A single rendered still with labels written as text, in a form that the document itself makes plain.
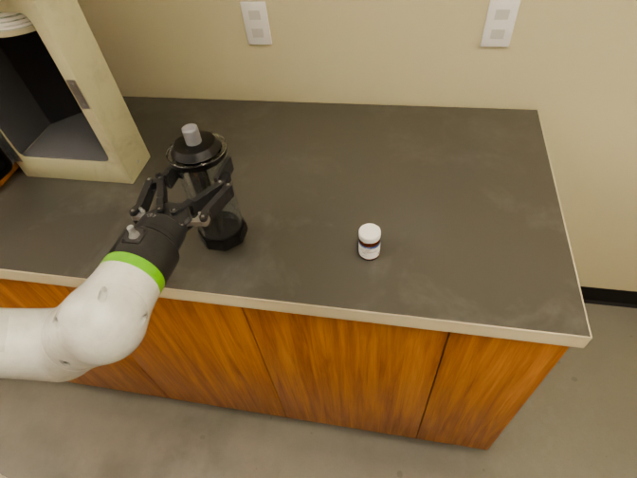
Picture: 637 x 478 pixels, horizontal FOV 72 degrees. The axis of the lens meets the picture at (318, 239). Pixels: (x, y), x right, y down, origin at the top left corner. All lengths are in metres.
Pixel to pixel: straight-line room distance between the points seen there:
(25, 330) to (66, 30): 0.63
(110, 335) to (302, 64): 0.98
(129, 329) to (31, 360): 0.16
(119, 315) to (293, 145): 0.76
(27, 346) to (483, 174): 0.97
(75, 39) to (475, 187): 0.93
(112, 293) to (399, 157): 0.79
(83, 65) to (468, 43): 0.92
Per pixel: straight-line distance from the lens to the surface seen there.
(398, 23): 1.27
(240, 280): 0.93
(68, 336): 0.61
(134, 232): 0.67
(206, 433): 1.83
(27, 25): 1.14
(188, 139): 0.81
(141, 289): 0.63
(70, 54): 1.09
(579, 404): 1.95
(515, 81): 1.37
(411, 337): 0.99
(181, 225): 0.72
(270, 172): 1.14
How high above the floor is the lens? 1.68
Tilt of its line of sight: 50 degrees down
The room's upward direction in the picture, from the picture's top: 7 degrees counter-clockwise
